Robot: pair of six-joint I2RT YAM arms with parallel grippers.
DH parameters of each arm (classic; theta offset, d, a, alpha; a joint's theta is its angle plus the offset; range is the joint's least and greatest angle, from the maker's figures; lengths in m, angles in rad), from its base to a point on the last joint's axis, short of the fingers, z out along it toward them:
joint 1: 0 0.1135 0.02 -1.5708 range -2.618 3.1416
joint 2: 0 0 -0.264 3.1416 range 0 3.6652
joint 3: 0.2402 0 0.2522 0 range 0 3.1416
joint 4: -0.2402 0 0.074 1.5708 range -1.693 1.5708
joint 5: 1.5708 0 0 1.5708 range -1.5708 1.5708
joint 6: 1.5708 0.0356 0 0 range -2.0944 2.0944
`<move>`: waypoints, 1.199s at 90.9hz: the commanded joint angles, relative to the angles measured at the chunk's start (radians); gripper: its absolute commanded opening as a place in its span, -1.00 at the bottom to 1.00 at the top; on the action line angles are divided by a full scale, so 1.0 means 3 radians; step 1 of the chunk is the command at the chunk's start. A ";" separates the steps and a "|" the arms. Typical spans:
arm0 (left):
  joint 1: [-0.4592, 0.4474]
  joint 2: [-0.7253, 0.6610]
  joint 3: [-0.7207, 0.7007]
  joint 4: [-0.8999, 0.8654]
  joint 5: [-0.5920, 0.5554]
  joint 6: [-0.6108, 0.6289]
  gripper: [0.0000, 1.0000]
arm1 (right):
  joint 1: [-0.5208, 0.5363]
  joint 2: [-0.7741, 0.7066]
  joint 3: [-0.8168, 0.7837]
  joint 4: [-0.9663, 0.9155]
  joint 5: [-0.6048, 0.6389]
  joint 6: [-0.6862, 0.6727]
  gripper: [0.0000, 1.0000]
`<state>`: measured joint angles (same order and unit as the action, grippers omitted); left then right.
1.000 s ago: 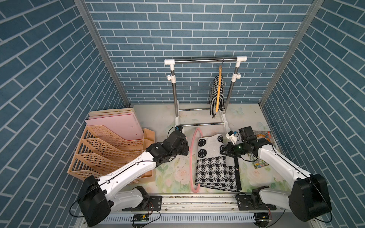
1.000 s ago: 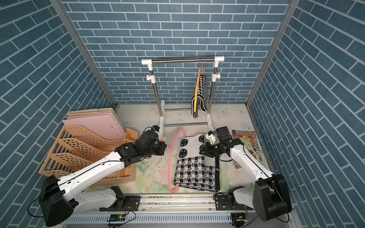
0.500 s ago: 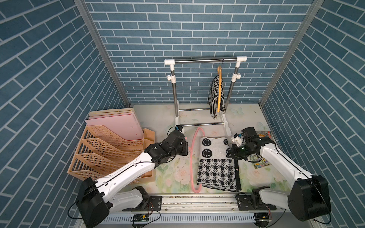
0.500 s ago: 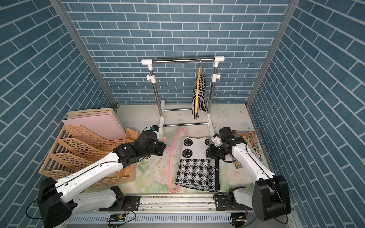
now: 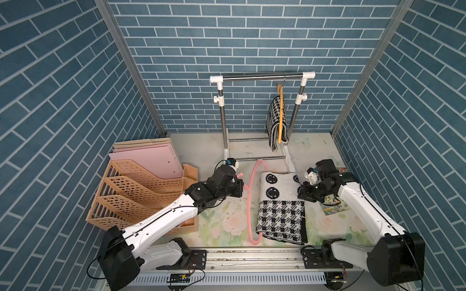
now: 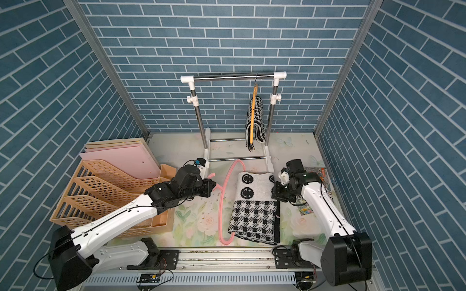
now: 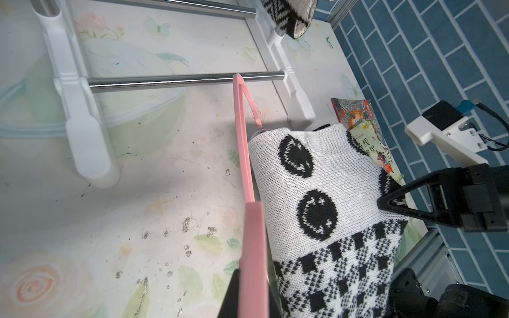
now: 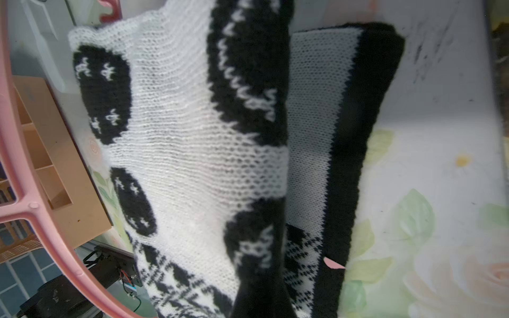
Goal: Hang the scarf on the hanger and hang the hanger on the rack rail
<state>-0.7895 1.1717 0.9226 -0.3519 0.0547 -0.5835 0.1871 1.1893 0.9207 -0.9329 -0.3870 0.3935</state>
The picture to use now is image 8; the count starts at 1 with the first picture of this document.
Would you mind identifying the white steel clothes rack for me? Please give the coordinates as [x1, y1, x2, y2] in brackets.
[21, 1, 80, 94]

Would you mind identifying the orange plastic file organizer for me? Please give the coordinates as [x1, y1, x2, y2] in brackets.
[1, 76, 112, 262]

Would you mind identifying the pink clothes hanger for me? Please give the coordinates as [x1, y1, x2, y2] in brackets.
[1, 2, 137, 317]

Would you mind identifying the smiley plaid black white scarf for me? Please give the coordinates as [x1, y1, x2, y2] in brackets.
[68, 1, 405, 317]

